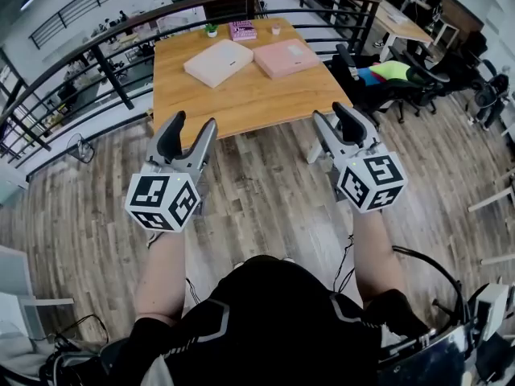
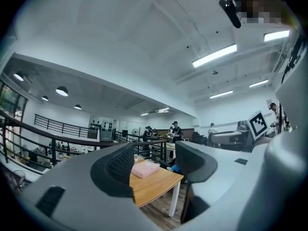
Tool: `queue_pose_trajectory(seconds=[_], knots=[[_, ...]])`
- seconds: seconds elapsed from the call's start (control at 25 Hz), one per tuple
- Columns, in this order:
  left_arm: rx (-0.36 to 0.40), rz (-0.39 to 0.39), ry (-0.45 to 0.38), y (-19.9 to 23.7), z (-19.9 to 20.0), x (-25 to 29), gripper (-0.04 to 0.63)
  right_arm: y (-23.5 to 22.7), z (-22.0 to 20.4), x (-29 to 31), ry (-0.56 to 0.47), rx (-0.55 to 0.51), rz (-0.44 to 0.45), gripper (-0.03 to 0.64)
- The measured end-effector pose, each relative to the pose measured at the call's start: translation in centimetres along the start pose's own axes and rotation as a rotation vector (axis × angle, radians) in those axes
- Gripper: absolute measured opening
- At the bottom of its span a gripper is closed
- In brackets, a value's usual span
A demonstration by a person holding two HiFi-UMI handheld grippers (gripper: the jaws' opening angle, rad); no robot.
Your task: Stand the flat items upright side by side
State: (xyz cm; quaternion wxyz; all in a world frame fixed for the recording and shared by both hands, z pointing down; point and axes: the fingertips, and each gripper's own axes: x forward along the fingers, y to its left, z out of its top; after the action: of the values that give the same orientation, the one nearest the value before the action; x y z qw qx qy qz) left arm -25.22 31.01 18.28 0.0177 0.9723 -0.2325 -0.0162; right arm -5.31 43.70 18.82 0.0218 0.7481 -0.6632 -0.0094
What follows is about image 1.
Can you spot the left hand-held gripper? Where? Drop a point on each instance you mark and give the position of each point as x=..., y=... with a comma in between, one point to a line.
x=161, y=199

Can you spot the small pink cup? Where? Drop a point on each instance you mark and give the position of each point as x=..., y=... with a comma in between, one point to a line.
x=276, y=29

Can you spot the magenta patterned item book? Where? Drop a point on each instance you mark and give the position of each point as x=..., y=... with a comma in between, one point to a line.
x=242, y=30

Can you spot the neon multicoloured cloth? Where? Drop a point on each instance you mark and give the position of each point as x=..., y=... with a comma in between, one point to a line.
x=386, y=72

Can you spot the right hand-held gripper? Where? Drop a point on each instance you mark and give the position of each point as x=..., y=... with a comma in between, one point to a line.
x=372, y=183

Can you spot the person's black shirt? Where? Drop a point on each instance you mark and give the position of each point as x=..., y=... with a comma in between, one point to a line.
x=265, y=320

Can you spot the person's right forearm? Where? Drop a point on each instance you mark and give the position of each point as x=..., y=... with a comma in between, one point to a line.
x=376, y=255

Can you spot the white box device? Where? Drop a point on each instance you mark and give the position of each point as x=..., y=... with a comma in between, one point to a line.
x=491, y=310

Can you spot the pale pink item box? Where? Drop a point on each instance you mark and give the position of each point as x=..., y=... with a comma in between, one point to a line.
x=219, y=62

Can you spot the person's left forearm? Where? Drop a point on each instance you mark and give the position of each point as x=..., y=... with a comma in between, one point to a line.
x=161, y=276

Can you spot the wooden table with white legs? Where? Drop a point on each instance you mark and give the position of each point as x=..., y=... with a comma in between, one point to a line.
x=249, y=99

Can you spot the long wooden table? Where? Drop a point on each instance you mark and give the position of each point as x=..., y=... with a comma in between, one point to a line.
x=402, y=24

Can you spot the black metal railing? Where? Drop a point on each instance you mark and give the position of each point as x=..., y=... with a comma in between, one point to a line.
x=108, y=71

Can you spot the white cabinet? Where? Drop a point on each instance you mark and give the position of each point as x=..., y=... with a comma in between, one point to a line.
x=20, y=292

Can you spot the black office chair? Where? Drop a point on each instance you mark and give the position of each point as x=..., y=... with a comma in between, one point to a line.
x=426, y=83
x=466, y=58
x=362, y=91

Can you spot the salmon pink item box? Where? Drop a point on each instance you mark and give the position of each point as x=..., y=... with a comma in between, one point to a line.
x=285, y=58

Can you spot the small green potted plant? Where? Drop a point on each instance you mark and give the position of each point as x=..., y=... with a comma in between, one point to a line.
x=211, y=29

